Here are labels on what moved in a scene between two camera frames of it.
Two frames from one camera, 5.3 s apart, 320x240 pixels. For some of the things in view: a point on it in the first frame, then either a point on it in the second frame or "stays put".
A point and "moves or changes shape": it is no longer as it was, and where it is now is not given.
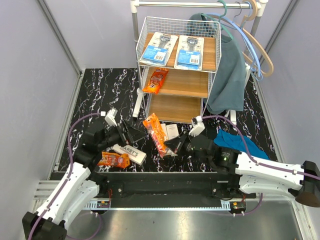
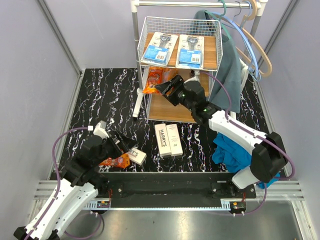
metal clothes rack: x=260 y=5 stays put
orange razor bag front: x=158 y=134 to x=168 y=73
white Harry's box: x=135 y=156 stays put
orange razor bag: x=156 y=80 moves or changes shape
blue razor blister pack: x=189 y=54 stays put
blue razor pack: x=159 y=49 stays put
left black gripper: x=133 y=134 to x=125 y=143
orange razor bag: x=122 y=160 stays put
